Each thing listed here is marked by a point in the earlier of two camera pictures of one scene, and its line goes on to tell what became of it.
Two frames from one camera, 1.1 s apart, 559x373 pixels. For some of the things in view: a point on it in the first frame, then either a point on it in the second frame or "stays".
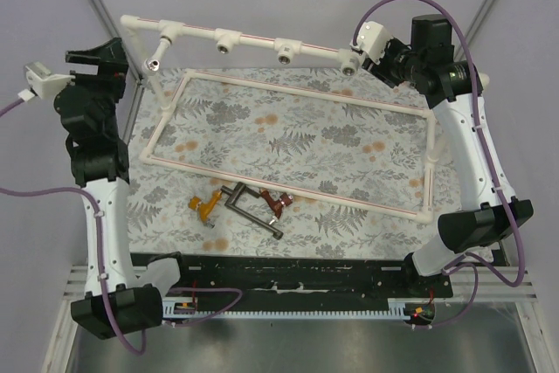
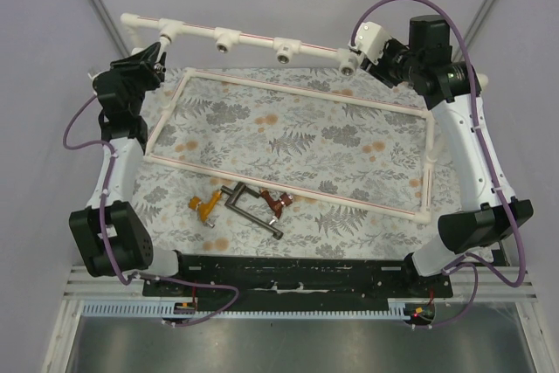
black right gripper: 380,69 stays
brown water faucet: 285,199 stays
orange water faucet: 205,209 stays
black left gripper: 100,74 -> 142,65
